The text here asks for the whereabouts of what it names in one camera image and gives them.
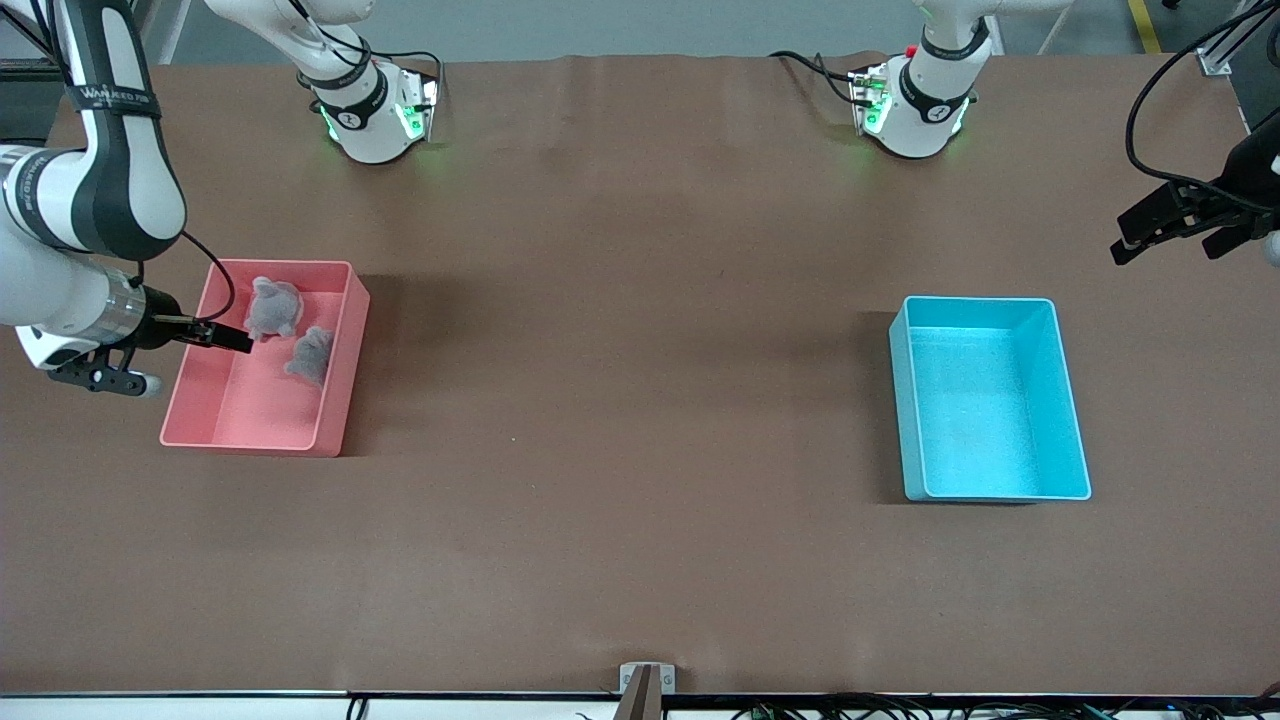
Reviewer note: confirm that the blue plastic box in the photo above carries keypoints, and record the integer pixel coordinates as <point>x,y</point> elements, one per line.
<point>985,420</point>

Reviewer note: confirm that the grey metal bracket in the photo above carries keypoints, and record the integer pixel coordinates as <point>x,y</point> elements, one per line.
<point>668,680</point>

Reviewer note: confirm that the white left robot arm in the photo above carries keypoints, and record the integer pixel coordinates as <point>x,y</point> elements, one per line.
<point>925,120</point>

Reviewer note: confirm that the pink plastic box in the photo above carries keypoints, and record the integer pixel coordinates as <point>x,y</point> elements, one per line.
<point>250,410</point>

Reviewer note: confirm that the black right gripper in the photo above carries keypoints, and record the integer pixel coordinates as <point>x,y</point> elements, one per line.
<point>161,326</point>

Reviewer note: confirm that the grey plush toy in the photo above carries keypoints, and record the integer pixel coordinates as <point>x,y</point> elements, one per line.
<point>272,310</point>
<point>310,358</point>

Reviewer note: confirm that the brown table cover mat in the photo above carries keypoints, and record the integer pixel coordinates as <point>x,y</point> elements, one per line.
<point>640,400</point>

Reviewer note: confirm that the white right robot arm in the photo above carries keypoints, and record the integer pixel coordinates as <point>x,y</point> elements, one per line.
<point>120,190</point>

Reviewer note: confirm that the aluminium frame profile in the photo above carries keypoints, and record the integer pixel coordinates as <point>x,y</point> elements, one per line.
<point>1215,60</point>

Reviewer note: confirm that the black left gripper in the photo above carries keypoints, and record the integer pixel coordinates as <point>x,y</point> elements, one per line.
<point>1243,178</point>

